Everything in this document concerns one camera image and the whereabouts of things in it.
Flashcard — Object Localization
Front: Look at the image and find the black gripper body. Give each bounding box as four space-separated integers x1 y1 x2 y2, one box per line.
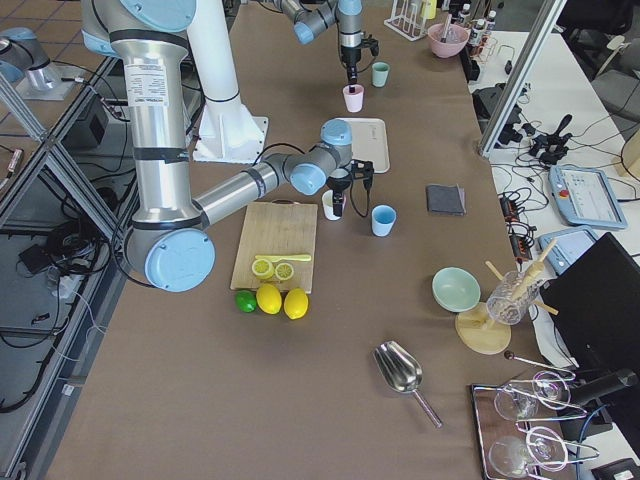
338 32 379 85
327 159 374 218

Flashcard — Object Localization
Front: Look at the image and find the pink plastic cup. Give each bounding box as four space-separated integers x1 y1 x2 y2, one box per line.
342 84 365 113

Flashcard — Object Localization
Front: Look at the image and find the green plastic cup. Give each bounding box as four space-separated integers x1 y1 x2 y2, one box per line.
371 62 390 88

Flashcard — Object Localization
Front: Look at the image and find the pale yellow plastic cup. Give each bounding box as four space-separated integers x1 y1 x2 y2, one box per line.
321 190 346 221

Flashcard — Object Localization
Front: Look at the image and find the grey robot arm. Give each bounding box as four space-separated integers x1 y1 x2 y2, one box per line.
81 1 353 292
272 0 379 94

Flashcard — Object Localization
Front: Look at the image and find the cream rabbit tray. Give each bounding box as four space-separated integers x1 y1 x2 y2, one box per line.
340 117 390 174

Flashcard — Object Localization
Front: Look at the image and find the wine glass rack tray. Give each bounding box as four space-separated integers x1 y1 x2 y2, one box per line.
470 370 600 479

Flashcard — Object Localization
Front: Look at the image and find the blue plastic cup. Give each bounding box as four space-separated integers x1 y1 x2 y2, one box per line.
371 204 397 237

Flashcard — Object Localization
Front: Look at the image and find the grey folded cloth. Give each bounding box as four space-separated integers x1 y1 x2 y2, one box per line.
425 184 466 216

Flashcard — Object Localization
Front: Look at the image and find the wooden cutting board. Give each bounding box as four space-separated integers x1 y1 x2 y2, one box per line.
230 202 318 294

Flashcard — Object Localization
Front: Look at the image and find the pink mixing bowl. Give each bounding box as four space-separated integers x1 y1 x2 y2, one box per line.
427 23 470 59

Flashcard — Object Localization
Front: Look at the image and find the yellow plastic knife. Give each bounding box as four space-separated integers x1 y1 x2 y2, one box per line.
254 253 312 262

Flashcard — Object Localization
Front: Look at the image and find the lower lemon slice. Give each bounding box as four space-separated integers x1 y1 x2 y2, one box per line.
274 262 295 282

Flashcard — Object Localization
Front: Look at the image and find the lemon slice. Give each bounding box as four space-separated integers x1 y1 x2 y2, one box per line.
274 262 295 282
251 259 275 280

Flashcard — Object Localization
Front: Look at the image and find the upper lemon slice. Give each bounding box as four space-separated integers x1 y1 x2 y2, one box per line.
251 259 275 280

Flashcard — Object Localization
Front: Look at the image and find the green bowl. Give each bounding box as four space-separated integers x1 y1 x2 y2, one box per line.
432 267 481 313

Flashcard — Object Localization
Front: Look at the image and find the whole lemon near board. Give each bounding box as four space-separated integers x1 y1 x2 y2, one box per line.
256 284 282 315

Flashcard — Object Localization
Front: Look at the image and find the green lime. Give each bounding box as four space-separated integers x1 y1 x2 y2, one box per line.
234 290 258 313

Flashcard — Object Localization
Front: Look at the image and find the wooden cup stand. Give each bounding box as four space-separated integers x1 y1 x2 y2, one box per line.
455 239 559 355

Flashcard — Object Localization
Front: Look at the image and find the clear glass cup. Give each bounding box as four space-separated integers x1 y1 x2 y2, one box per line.
486 271 542 325

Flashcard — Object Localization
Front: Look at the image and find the metal ice scoop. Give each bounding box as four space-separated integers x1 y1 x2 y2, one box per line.
373 340 443 428

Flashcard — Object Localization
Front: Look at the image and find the blue teach pendant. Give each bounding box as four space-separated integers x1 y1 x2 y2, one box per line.
549 165 628 230

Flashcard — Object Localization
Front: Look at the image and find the black monitor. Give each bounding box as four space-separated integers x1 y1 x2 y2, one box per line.
541 233 639 372

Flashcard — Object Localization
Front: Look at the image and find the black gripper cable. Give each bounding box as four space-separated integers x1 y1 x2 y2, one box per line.
349 169 374 220

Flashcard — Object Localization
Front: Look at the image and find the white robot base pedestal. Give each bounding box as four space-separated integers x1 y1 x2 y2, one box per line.
187 1 268 164

